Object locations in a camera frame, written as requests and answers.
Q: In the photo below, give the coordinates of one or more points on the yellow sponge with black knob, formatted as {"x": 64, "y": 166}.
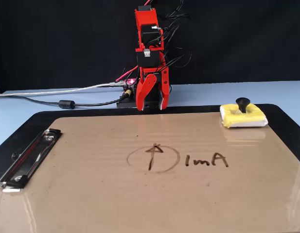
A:
{"x": 237, "y": 119}

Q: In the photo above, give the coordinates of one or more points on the silver metal clipboard clip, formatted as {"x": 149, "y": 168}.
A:
{"x": 25, "y": 160}

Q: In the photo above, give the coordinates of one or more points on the black rectangular mat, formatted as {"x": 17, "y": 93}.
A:
{"x": 18, "y": 131}

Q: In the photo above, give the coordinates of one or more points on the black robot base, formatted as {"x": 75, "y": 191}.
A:
{"x": 125, "y": 104}

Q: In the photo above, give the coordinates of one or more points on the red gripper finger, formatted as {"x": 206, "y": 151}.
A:
{"x": 164, "y": 97}
{"x": 143, "y": 89}

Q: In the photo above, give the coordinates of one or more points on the red gripper body with servo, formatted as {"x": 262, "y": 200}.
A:
{"x": 162, "y": 75}

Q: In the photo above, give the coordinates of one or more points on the brown clipboard board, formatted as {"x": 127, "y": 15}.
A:
{"x": 91, "y": 194}

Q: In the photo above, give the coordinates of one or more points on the controller circuit board with LED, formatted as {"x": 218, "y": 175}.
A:
{"x": 130, "y": 82}

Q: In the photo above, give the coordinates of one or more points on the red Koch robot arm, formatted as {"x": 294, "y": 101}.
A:
{"x": 146, "y": 19}

